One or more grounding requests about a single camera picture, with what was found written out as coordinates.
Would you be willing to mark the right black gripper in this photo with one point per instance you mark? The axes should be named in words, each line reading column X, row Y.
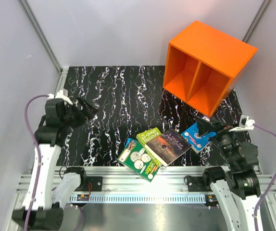
column 205, row 126

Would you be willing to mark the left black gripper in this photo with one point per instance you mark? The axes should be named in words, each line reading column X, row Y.
column 88, row 111

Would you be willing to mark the dark Tale of Two Cities book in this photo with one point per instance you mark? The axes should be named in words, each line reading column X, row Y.
column 168, row 147

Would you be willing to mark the dark green 104-Storey Treehouse book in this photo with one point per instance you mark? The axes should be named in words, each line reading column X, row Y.
column 140, row 162

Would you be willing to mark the blue 26-Storey Treehouse book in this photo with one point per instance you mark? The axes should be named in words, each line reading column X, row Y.
column 130, row 144

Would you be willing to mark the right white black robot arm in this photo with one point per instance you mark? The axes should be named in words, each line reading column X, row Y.
column 238, row 190

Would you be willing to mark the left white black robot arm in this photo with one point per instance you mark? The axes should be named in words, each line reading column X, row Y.
column 43, row 206

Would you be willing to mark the blue red-edged book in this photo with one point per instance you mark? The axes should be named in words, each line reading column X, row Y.
column 197, row 143

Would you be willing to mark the black marble pattern mat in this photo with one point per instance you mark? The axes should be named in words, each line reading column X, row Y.
column 130, row 100

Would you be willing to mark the orange two-compartment shelf box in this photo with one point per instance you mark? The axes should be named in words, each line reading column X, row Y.
column 203, row 65

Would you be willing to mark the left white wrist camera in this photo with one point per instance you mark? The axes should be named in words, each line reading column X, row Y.
column 61, row 94

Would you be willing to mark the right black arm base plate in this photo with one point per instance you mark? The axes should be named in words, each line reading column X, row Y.
column 196, row 184

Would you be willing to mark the aluminium front rail frame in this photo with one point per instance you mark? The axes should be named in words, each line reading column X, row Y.
column 122, row 180

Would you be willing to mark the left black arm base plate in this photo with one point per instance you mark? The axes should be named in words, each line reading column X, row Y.
column 94, row 183

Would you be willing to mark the white slotted cable duct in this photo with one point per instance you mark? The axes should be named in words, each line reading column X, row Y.
column 137, row 199

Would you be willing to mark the left aluminium corner post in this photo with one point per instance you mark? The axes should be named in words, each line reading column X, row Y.
column 37, row 28

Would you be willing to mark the aluminium corner post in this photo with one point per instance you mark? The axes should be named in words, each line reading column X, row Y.
column 257, row 19
column 37, row 28

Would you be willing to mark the right aluminium corner post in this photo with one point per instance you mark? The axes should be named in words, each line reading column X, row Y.
column 257, row 19

